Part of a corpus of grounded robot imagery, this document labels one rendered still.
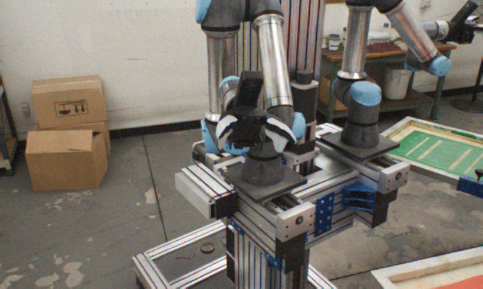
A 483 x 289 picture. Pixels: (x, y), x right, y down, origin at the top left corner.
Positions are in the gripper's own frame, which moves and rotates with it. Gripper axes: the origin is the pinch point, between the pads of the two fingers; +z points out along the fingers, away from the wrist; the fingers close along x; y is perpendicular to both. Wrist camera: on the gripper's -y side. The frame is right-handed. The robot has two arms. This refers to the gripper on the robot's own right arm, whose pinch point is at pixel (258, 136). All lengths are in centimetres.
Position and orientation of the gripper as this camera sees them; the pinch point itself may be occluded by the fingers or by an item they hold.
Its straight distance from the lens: 79.3
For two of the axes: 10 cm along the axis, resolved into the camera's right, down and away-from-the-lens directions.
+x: -9.8, -0.6, -2.0
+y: -1.3, 9.1, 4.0
